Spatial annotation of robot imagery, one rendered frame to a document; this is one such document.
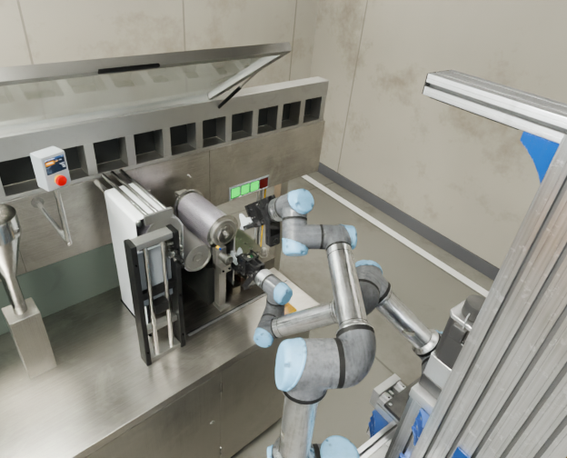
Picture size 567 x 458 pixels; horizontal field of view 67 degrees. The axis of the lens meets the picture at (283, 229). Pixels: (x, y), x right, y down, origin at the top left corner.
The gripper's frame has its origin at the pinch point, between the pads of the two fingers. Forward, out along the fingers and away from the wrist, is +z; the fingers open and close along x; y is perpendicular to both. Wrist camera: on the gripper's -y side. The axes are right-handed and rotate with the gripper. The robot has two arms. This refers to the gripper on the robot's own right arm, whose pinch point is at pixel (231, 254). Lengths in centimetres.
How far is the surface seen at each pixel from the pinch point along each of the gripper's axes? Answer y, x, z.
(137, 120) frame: 54, 22, 30
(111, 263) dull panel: -5, 40, 30
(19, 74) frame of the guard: 85, 66, -11
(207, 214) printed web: 21.7, 8.7, 4.6
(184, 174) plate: 26.5, 3.7, 30.0
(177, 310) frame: 0.1, 34.9, -15.0
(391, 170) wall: -63, -255, 83
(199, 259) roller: 7.5, 17.5, -2.6
